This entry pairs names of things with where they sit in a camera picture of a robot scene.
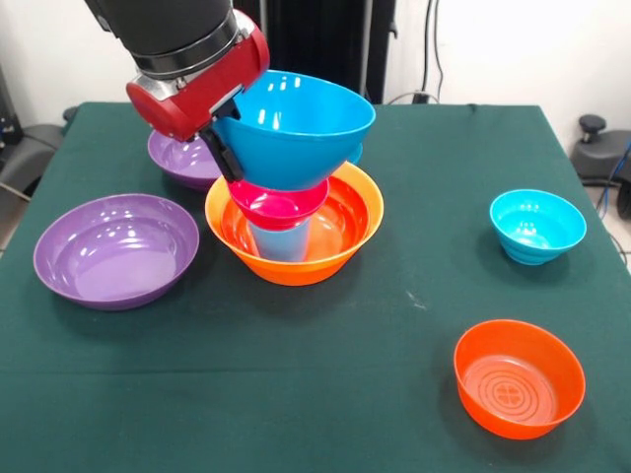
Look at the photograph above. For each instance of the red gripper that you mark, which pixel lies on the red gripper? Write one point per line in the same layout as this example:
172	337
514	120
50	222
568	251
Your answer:
197	103

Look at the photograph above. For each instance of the purple bowl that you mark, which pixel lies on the purple bowl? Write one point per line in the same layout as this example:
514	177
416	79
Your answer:
182	162
113	251

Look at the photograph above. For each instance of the large blue bowl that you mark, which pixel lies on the large blue bowl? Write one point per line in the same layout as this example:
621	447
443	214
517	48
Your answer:
296	153

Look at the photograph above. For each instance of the magenta bowl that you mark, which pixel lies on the magenta bowl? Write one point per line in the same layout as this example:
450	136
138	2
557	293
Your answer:
276	204

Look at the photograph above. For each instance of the blue cup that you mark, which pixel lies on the blue cup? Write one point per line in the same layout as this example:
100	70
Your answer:
283	244

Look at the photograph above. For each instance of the glossy red bowl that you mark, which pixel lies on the glossy red bowl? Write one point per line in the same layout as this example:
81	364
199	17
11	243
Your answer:
345	217

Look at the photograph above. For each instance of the large orange bowl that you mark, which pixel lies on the large orange bowl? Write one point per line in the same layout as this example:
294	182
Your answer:
305	276

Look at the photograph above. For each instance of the cyan ribbed bowl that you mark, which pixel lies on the cyan ribbed bowl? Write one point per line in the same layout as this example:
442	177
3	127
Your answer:
537	222

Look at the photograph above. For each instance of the dark green tablecloth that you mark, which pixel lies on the dark green tablecloth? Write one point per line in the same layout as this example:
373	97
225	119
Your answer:
394	443

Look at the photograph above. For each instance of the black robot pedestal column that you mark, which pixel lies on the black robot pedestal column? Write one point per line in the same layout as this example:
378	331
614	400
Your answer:
320	44

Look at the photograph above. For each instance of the dark grey pedestal foot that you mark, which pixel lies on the dark grey pedestal foot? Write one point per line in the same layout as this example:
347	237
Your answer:
601	153
34	143

